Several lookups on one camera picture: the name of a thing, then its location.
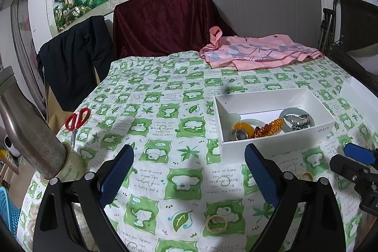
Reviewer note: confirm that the black jacket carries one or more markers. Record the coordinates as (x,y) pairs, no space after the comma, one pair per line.
(73,63)

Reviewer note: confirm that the pale jade bangle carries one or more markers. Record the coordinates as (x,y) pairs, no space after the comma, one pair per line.
(254,122)

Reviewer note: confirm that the white cardboard box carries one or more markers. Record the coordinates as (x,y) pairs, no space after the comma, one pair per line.
(265,148)

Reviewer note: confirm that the yellow bangle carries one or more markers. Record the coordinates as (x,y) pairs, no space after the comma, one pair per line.
(236,125)

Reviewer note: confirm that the brown cardboard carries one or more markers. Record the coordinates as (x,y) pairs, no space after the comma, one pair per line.
(57,113)

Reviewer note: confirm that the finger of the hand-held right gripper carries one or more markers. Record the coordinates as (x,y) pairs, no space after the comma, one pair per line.
(358,153)

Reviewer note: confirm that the grey curtain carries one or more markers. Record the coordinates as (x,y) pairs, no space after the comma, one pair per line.
(26,42)

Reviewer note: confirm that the white round device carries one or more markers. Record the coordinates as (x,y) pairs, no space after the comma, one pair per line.
(11,147)

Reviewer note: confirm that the butterfly shaped silver box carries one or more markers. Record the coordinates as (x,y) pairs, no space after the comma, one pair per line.
(295,119)

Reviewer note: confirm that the blue plastic basket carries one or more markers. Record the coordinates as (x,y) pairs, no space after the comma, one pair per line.
(9,210)

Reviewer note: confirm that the pink patterned cloth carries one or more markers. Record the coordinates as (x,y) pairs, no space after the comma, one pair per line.
(251,54)

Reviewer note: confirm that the black folding chair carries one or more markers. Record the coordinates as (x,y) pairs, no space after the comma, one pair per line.
(345,30)

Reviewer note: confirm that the white box lid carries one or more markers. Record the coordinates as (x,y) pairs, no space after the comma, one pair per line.
(357,92)

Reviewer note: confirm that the green jade bangle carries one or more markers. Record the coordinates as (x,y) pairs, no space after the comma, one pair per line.
(288,111)

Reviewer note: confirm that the yellow rubber band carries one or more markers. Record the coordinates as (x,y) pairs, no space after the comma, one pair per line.
(307,176)

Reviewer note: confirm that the dark red velvet cloth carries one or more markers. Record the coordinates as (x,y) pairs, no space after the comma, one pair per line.
(162,21)

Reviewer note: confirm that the green white patterned tablecloth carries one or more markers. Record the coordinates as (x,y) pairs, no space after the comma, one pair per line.
(165,128)

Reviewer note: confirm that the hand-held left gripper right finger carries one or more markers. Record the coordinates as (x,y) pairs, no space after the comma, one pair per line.
(262,175)

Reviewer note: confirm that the clear tape roll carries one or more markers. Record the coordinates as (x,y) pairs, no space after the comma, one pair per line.
(72,166)

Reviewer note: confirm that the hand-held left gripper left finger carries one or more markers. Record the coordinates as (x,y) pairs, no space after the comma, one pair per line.
(118,175)

